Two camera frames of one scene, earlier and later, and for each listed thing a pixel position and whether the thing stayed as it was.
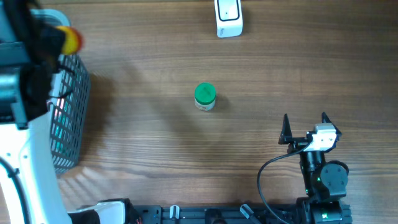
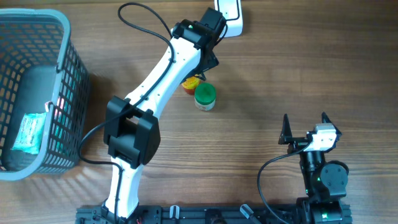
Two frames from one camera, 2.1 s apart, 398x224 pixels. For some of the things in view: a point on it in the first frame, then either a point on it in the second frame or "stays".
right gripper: [297, 144] stays
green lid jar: [204, 96] stays
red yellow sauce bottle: [74, 42] to [189, 84]
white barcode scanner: [228, 15] stays
